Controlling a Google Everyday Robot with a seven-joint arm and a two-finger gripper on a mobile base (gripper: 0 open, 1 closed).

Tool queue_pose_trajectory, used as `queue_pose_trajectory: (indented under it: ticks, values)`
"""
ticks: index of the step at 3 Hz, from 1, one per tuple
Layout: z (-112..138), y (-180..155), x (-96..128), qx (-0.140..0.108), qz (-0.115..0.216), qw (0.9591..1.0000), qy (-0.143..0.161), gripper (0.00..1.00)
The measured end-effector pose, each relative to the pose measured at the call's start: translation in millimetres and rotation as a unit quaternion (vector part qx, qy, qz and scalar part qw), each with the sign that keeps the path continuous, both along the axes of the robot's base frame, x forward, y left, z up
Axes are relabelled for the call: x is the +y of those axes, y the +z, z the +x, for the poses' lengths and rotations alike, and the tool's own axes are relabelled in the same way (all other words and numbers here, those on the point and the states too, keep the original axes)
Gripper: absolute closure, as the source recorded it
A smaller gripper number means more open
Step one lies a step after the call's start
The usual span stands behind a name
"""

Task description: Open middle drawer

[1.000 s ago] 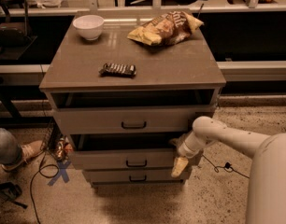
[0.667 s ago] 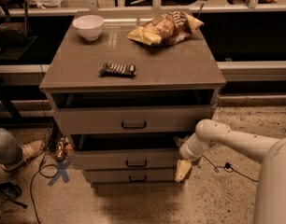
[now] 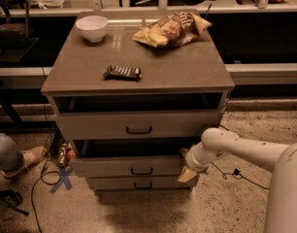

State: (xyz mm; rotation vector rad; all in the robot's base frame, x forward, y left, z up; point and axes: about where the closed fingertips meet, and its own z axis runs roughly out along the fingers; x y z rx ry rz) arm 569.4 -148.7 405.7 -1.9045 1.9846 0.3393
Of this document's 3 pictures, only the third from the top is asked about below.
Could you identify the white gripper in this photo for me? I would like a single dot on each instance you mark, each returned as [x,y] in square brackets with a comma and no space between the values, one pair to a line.
[191,162]

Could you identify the grey drawer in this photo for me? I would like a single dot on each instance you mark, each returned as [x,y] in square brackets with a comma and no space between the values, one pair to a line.
[138,116]
[132,157]
[138,183]

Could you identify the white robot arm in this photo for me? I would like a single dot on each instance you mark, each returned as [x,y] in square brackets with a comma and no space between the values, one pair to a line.
[278,159]

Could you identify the grey drawer cabinet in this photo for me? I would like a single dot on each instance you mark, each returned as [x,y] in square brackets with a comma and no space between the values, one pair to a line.
[79,68]

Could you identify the dark candy bar wrapper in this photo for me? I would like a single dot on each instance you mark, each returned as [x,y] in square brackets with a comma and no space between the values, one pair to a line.
[123,73]

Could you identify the shiny snack packets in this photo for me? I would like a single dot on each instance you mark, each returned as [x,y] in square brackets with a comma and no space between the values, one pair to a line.
[64,155]

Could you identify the blue tape cross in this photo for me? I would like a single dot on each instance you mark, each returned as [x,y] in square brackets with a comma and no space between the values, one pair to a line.
[64,179]

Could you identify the yellow brown chip bag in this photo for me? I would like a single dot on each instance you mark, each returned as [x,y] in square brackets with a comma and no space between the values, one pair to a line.
[172,31]

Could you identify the white ceramic bowl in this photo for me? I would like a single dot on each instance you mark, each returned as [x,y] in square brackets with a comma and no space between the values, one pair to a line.
[92,28]

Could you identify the office chair base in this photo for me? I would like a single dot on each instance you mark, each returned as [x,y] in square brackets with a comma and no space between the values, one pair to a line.
[12,199]

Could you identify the person leg in jeans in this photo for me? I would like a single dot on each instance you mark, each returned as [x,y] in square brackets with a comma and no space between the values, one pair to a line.
[11,158]

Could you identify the black bag on shelf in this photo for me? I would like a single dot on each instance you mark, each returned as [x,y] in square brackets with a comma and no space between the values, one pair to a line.
[15,35]

